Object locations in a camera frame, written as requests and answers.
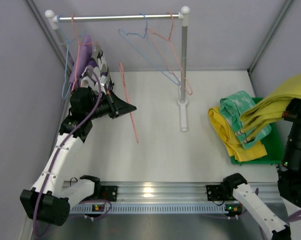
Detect pink hanger of yellow trousers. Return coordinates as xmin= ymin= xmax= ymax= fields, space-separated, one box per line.
xmin=146 ymin=11 xmax=193 ymax=96

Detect pink hanger of purple trousers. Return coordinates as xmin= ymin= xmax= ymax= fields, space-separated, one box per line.
xmin=69 ymin=14 xmax=99 ymax=92

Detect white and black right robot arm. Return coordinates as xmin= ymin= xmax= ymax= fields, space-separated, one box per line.
xmin=221 ymin=98 xmax=301 ymax=240

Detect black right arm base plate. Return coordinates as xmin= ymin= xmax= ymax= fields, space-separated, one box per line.
xmin=205 ymin=184 xmax=238 ymax=202

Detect purple trousers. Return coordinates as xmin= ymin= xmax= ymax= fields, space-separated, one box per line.
xmin=69 ymin=34 xmax=93 ymax=89

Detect olive yellow trousers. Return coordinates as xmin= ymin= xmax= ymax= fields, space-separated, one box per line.
xmin=235 ymin=73 xmax=301 ymax=142

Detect green tie-dye trousers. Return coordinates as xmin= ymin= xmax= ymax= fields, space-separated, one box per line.
xmin=219 ymin=90 xmax=272 ymax=150

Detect silver clothes rack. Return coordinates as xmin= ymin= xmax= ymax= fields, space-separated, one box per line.
xmin=45 ymin=6 xmax=193 ymax=132

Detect pink hanger of olive trousers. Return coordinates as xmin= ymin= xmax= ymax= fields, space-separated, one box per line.
xmin=118 ymin=62 xmax=139 ymax=144

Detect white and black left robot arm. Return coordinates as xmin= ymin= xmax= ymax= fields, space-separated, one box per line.
xmin=20 ymin=87 xmax=137 ymax=226

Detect camouflage trousers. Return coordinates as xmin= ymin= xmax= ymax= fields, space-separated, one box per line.
xmin=80 ymin=44 xmax=114 ymax=95

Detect green plastic bin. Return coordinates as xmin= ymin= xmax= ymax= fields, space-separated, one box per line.
xmin=230 ymin=97 xmax=284 ymax=164

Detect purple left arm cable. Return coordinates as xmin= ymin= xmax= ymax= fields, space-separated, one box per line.
xmin=31 ymin=68 xmax=113 ymax=238

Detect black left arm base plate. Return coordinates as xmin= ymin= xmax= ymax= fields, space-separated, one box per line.
xmin=89 ymin=185 xmax=118 ymax=202

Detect blue hanger of green trousers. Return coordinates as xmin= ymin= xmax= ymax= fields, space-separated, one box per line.
xmin=118 ymin=12 xmax=186 ymax=87

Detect empty light blue hanger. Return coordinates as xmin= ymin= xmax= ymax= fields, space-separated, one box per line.
xmin=56 ymin=14 xmax=77 ymax=100

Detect aluminium mounting rail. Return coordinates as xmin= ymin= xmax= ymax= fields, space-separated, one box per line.
xmin=61 ymin=181 xmax=301 ymax=215

